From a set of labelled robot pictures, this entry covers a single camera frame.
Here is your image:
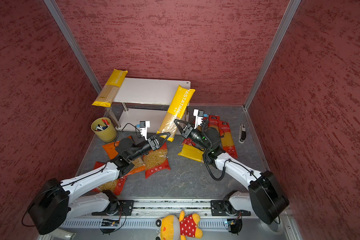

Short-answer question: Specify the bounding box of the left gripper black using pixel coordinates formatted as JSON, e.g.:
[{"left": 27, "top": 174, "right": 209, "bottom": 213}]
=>
[{"left": 128, "top": 131, "right": 171, "bottom": 161}]

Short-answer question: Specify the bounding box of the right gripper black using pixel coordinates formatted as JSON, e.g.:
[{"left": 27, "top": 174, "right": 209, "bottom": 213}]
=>
[{"left": 175, "top": 118, "right": 211, "bottom": 150}]

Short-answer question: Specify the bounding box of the yellow spaghetti pack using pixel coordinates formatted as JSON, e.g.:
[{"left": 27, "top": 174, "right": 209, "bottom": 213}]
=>
[
  {"left": 178, "top": 144, "right": 204, "bottom": 163},
  {"left": 92, "top": 69, "right": 128, "bottom": 108},
  {"left": 157, "top": 86, "right": 196, "bottom": 142}
]

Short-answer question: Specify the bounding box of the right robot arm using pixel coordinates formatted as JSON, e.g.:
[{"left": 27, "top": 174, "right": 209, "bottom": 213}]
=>
[{"left": 174, "top": 120, "right": 290, "bottom": 225}]

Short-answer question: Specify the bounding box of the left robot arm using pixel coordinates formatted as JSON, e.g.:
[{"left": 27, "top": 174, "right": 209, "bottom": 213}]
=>
[{"left": 26, "top": 133, "right": 171, "bottom": 235}]

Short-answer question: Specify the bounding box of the white two-tier shelf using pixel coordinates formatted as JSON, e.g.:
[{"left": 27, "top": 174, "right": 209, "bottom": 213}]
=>
[{"left": 106, "top": 78, "right": 191, "bottom": 134}]

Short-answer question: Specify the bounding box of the red macaroni bag centre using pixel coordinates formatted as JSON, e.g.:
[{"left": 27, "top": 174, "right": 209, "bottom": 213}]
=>
[{"left": 143, "top": 143, "right": 171, "bottom": 179}]

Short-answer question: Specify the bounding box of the red macaroni bag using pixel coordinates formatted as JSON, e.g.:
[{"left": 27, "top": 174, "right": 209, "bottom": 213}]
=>
[
  {"left": 143, "top": 143, "right": 171, "bottom": 179},
  {"left": 92, "top": 176, "right": 127, "bottom": 196}
]

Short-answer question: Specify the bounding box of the red spaghetti pack middle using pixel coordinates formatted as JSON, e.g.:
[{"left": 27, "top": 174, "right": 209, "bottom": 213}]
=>
[{"left": 208, "top": 115, "right": 220, "bottom": 130}]

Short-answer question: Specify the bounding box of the red spaghetti pack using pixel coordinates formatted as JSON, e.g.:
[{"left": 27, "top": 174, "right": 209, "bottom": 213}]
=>
[
  {"left": 219, "top": 120, "right": 238, "bottom": 159},
  {"left": 208, "top": 115, "right": 220, "bottom": 130}
]

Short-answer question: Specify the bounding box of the red spaghetti pack right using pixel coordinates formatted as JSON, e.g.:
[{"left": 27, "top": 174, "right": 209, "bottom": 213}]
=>
[{"left": 219, "top": 120, "right": 238, "bottom": 159}]

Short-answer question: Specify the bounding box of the orange macaroni bag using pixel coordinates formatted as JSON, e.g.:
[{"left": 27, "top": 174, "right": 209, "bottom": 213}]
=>
[{"left": 103, "top": 136, "right": 146, "bottom": 179}]

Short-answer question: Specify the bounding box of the small white black device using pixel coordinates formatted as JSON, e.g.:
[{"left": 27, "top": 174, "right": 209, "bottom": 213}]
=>
[{"left": 239, "top": 124, "right": 247, "bottom": 144}]

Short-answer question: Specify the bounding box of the yellow pen cup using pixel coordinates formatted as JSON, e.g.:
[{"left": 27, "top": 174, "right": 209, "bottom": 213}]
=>
[{"left": 91, "top": 117, "right": 118, "bottom": 143}]

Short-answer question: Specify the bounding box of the red macaroni bag left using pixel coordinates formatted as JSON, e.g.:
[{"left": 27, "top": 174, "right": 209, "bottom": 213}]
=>
[{"left": 92, "top": 176, "right": 127, "bottom": 196}]

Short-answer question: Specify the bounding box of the yellow plush toy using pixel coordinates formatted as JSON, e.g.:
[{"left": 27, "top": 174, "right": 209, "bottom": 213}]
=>
[{"left": 155, "top": 211, "right": 204, "bottom": 240}]

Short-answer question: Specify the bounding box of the clear tape roll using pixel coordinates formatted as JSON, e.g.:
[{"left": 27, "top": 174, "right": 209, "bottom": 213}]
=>
[{"left": 262, "top": 221, "right": 285, "bottom": 235}]

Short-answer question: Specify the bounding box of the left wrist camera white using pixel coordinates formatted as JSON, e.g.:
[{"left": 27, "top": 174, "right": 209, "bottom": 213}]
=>
[{"left": 136, "top": 121, "right": 150, "bottom": 140}]

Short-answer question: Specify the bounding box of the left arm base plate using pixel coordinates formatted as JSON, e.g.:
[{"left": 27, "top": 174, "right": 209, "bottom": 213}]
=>
[{"left": 91, "top": 200, "right": 135, "bottom": 216}]

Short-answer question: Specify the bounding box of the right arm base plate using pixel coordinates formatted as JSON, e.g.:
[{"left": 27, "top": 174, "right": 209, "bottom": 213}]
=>
[{"left": 211, "top": 200, "right": 251, "bottom": 217}]

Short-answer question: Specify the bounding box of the right aluminium corner post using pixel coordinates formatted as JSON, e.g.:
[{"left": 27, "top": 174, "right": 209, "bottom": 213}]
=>
[{"left": 244, "top": 0, "right": 301, "bottom": 112}]

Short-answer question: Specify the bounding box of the aluminium corner post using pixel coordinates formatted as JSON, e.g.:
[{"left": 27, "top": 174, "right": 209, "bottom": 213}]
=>
[
  {"left": 44, "top": 0, "right": 102, "bottom": 94},
  {"left": 244, "top": 0, "right": 301, "bottom": 112}
]

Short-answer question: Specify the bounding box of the left aluminium corner post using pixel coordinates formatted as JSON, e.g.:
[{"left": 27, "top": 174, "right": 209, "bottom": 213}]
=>
[{"left": 44, "top": 0, "right": 102, "bottom": 94}]

